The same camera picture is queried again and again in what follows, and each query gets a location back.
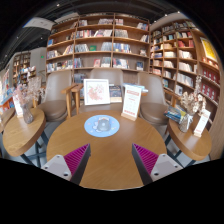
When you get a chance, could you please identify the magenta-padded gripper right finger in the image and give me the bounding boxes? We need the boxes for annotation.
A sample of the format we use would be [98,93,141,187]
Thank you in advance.
[131,142,184,186]

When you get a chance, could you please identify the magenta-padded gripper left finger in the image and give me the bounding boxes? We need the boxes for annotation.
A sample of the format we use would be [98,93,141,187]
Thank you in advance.
[40,143,92,186]

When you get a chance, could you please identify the grey computer mouse orange accents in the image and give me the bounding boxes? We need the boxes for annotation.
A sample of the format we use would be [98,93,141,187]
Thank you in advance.
[96,117,111,133]

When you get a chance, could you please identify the round light blue mouse pad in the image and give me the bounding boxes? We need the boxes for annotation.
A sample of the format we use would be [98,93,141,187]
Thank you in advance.
[83,114,121,138]

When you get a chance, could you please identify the round wooden side table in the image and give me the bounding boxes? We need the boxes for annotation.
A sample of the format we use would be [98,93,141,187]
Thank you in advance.
[165,118,213,168]
[2,107,47,166]

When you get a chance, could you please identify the white sign in wooden base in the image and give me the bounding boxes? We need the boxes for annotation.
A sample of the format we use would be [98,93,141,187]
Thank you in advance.
[120,84,143,122]

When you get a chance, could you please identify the small white table sign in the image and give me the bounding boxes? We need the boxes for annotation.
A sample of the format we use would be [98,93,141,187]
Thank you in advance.
[193,108,212,138]
[12,94,25,119]

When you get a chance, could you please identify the white framed flower picture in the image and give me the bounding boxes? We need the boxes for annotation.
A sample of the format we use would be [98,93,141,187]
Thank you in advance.
[83,78,111,107]

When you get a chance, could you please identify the dark cover book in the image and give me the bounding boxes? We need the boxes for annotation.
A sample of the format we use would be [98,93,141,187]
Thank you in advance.
[109,84,123,103]

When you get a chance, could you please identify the tall wooden bookshelf unit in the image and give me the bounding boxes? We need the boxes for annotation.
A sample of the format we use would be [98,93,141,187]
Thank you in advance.
[149,18,224,112]

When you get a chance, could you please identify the small distant bookshelf unit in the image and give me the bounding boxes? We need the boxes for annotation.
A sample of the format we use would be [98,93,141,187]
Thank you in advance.
[11,50,38,88]

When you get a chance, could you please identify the white hanging ceiling sign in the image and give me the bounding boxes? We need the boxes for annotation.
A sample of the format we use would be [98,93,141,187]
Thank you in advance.
[22,16,56,32]

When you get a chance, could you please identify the yellow wall poster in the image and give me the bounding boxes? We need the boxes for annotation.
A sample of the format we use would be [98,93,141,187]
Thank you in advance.
[199,37,220,65]

